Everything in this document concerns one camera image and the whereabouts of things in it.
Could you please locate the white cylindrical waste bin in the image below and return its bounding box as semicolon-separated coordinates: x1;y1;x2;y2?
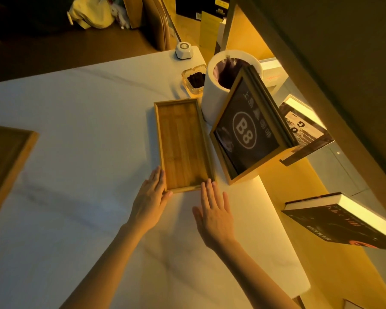
201;50;264;126

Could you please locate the white plush toy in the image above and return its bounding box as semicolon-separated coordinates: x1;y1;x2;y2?
110;2;131;30

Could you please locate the white hexagonal call button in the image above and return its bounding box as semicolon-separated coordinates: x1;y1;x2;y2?
175;42;194;60

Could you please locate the black hardcover book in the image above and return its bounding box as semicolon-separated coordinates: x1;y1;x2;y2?
281;192;386;251

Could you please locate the person's left hand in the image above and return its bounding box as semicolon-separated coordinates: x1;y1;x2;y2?
127;166;173;234

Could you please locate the glass ashtray with dark grounds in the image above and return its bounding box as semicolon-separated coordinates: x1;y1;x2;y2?
181;64;208;95

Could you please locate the person's right forearm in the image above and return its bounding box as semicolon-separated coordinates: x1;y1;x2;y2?
212;239;302;309

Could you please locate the wooden framed black sign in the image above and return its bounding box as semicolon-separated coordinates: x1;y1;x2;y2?
209;65;299;186

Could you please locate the dark bin liner bag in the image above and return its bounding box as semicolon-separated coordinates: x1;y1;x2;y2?
213;57;252;90

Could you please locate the brown leather chair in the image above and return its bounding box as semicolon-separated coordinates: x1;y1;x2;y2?
122;0;182;51

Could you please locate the white box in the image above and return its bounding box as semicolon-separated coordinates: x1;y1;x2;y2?
259;57;289;94

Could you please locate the person's right hand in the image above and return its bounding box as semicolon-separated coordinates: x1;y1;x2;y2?
192;178;237;252

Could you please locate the pale yellow cloth bag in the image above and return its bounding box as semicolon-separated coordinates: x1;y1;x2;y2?
67;0;115;30

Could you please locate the person's left forearm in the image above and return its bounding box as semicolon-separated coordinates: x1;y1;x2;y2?
60;223;148;309

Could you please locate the black and white magazine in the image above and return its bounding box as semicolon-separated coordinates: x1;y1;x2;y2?
278;94;335;167

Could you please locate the long bamboo tray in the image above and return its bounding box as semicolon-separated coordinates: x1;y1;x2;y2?
154;98;217;194

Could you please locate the large wooden tray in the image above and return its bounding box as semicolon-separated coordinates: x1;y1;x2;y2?
0;124;40;229

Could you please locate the black and yellow box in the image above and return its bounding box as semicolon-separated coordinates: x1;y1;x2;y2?
175;0;231;21

